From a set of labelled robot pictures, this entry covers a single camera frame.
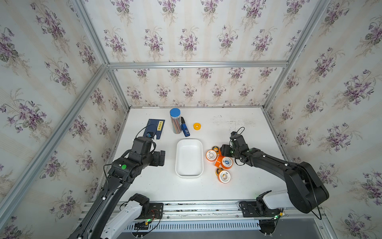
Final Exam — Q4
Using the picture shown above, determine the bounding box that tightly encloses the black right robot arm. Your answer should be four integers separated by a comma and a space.
220, 132, 329, 214

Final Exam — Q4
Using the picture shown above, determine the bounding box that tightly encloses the blue-centred orange tape roll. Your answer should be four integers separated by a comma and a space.
220, 157, 233, 170

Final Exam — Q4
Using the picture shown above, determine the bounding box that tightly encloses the blue-lidded pencil tube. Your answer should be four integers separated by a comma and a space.
170, 108, 182, 134

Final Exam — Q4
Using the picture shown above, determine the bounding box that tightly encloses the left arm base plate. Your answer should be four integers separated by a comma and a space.
137, 202, 164, 220

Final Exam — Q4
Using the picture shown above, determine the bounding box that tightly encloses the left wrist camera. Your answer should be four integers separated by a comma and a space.
145, 131, 157, 139

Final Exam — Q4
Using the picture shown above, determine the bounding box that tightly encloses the white plastic storage box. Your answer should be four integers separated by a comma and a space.
175, 139, 204, 178

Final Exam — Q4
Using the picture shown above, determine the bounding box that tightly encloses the dark blue book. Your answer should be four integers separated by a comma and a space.
143, 119, 165, 140

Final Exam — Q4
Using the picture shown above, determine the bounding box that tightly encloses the yellow tape roll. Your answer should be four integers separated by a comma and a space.
193, 123, 202, 130

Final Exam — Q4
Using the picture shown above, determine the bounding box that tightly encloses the aluminium front rail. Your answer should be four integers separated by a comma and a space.
77, 198, 326, 223

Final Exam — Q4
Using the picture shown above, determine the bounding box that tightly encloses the blue stapler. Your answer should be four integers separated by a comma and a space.
181, 117, 190, 137

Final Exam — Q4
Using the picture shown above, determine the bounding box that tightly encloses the orange sealing tape roll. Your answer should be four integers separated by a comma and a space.
206, 149, 218, 162
214, 155, 224, 168
218, 170, 231, 184

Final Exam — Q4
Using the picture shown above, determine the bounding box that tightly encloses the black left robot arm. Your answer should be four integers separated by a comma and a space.
69, 136, 166, 239

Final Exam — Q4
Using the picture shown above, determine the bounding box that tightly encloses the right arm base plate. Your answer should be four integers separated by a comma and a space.
239, 201, 283, 218

